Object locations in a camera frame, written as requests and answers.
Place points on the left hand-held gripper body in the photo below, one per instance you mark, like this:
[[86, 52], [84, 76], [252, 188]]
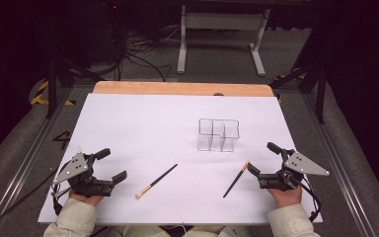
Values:
[[79, 179]]

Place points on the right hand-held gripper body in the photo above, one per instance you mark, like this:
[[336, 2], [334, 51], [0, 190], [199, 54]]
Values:
[[296, 166]]

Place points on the thin orange-ferrule makeup brush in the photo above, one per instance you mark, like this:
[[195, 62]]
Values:
[[235, 181]]

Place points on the clear acrylic organizer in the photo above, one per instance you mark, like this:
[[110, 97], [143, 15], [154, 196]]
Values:
[[225, 144]]

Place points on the white-bristle gold-ferrule makeup brush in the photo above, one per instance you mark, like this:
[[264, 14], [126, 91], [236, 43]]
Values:
[[158, 180]]

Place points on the person's left hand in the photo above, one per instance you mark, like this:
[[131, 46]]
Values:
[[87, 199]]

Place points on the person's right hand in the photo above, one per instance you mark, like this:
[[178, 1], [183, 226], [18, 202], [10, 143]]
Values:
[[286, 197]]

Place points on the white board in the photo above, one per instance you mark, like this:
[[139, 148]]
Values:
[[144, 131]]

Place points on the yellow and black floor tape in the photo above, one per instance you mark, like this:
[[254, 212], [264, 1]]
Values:
[[38, 97]]

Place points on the white-legged desk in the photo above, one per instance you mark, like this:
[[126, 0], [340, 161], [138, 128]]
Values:
[[223, 21]]

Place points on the aluminium floor rail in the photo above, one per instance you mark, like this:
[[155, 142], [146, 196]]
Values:
[[339, 158], [29, 164]]

